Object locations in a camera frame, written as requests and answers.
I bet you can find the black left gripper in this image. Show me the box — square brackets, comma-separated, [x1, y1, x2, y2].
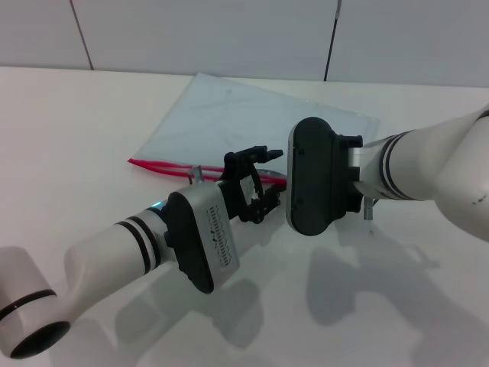
[219, 145, 285, 226]

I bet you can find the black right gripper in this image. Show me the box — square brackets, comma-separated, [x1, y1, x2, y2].
[330, 133, 364, 222]

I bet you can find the clear document bag red zipper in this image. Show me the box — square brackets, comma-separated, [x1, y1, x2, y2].
[126, 73, 384, 189]

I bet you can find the metal screw right wrist mount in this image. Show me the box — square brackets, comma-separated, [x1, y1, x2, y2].
[362, 196, 376, 222]

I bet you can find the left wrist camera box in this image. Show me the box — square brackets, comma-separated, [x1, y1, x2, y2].
[164, 182, 241, 295]

